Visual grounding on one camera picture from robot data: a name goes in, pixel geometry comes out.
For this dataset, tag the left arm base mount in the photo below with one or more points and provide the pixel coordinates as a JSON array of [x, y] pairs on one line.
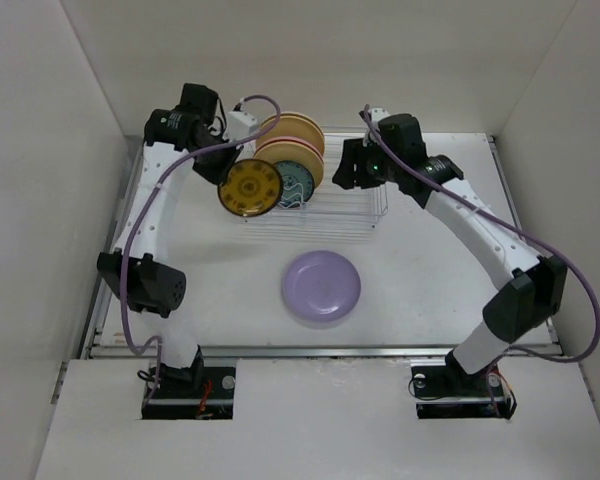
[[213, 399]]

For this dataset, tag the aluminium table frame rail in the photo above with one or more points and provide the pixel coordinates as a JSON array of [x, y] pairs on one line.
[[422, 291]]

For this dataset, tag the pink plastic plate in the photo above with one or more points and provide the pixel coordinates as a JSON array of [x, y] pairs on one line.
[[292, 139]]

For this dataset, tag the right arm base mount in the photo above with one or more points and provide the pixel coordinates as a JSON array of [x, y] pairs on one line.
[[441, 392]]

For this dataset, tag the teal patterned small plate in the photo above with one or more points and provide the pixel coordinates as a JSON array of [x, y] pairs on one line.
[[297, 184]]

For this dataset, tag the white wire dish rack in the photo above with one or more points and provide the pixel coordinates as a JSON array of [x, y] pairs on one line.
[[332, 215]]

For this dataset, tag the yellow plastic plate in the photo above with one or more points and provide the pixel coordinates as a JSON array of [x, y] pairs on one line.
[[294, 124], [282, 151]]

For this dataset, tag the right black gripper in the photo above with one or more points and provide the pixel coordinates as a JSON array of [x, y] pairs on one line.
[[354, 152]]

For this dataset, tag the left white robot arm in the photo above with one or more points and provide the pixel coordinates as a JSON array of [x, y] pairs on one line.
[[176, 142]]

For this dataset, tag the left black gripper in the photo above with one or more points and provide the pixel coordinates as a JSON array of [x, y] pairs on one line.
[[219, 175]]

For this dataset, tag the amber patterned small plate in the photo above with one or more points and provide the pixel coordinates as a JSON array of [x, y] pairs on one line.
[[252, 188]]

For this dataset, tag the purple plastic plate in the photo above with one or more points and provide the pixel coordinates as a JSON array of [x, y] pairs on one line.
[[321, 287]]

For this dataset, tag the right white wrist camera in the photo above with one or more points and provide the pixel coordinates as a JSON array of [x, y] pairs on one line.
[[371, 116]]

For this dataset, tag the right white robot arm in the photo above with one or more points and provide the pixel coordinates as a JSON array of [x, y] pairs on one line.
[[529, 285]]

